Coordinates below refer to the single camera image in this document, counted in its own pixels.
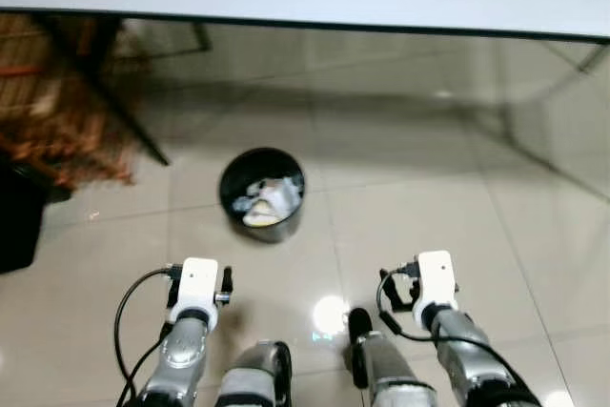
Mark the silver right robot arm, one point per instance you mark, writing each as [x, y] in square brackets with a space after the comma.
[462, 345]

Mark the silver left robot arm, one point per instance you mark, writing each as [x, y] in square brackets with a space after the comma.
[181, 355]

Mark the black round rubbish bin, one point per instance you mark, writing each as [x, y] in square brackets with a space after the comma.
[233, 221]

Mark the white crumpled paper trash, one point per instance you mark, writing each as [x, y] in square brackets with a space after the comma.
[272, 199]

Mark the silver right robot leg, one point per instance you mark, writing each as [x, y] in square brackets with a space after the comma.
[391, 369]

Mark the silver robot leg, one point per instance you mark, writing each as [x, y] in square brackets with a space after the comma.
[391, 369]
[253, 374]

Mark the silver left robot leg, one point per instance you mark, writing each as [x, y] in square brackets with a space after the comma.
[253, 374]

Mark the black metal table leg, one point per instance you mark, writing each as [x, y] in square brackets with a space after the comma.
[203, 37]
[124, 107]

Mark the black box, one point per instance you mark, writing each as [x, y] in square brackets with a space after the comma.
[19, 221]

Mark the brown wicker basket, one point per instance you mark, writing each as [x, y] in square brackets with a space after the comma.
[67, 121]

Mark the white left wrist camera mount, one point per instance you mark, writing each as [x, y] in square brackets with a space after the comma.
[197, 283]

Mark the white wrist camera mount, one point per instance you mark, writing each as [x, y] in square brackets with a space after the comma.
[197, 283]
[438, 278]

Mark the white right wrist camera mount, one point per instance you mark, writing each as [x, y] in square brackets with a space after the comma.
[438, 278]

